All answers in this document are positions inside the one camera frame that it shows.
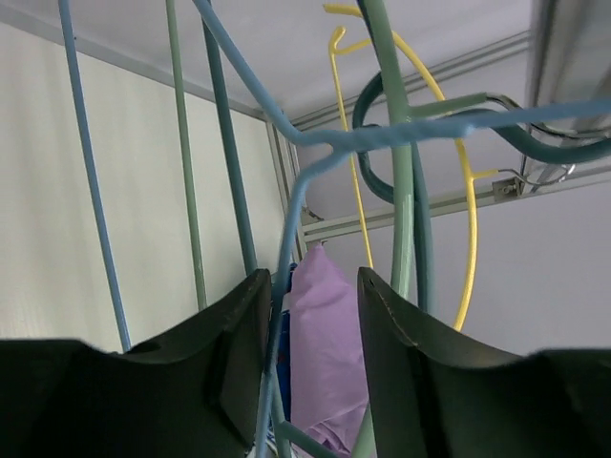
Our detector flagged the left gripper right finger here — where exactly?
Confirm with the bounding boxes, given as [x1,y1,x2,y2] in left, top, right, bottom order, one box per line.
[358,268,610,457]

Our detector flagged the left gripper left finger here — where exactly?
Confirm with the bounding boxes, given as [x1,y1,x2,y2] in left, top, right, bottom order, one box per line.
[1,269,271,457]

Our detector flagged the purple trousers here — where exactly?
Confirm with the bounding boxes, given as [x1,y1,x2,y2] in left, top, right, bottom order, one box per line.
[287,244,369,457]

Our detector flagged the light blue hanger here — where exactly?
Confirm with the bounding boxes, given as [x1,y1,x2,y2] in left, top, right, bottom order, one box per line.
[61,1,610,457]

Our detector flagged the light green hanger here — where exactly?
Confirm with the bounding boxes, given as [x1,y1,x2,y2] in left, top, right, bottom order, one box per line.
[164,0,491,458]

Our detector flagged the dark teal hanger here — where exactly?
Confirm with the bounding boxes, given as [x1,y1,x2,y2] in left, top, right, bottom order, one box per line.
[200,71,611,316]

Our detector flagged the right yellow hanger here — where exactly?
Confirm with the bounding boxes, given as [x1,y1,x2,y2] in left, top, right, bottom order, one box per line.
[328,26,499,332]

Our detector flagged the aluminium hanging rail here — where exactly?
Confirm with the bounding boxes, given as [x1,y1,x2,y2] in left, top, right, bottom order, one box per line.
[302,161,610,243]

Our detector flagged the right aluminium frame post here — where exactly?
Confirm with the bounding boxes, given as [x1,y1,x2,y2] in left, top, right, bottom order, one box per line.
[265,120,306,262]

